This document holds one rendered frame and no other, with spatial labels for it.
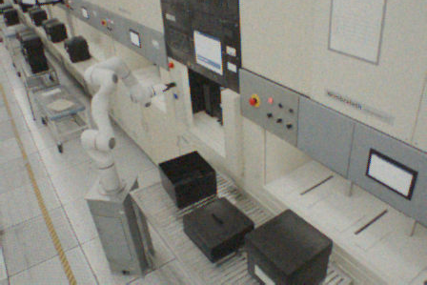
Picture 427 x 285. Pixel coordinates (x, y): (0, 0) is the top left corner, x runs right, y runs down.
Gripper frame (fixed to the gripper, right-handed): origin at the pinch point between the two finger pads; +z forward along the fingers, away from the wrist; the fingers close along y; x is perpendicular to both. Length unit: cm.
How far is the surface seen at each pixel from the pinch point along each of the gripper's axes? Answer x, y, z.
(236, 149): -13, 82, -2
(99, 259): -120, 9, -88
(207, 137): -33.2, 31.9, 7.7
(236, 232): -34, 118, -30
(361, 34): 69, 154, 3
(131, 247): -87, 44, -68
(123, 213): -55, 45, -67
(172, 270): -120, 52, -45
